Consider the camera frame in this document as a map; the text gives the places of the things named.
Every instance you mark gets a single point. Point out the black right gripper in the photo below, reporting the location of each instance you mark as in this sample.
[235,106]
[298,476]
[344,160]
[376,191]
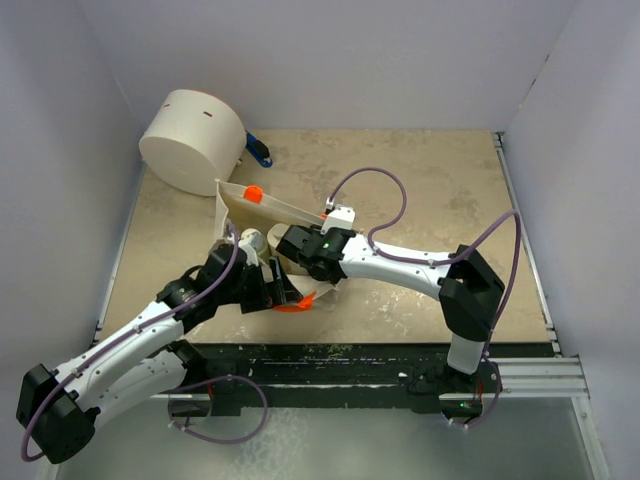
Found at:
[315,229]

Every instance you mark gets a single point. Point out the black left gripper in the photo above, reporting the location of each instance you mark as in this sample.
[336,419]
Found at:
[283,291]

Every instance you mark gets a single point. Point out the canvas bag orange handles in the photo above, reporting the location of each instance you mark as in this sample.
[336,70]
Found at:
[242,207]

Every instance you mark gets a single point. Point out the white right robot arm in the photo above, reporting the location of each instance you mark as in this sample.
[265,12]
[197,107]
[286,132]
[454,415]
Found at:
[469,291]

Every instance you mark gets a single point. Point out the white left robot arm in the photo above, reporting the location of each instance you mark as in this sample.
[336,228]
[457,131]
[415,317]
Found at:
[62,408]

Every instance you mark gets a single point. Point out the beige bottle beige cap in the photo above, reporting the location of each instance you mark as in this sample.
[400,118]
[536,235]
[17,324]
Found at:
[276,233]

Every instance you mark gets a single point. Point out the green bottle white cap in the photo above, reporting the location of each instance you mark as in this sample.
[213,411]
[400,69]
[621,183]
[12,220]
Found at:
[253,238]

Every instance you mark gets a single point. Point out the blue black tool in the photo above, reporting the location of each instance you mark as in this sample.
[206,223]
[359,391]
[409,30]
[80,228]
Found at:
[258,150]

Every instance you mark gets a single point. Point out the large white cylindrical container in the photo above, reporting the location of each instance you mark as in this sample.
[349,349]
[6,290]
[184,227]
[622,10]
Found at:
[194,141]

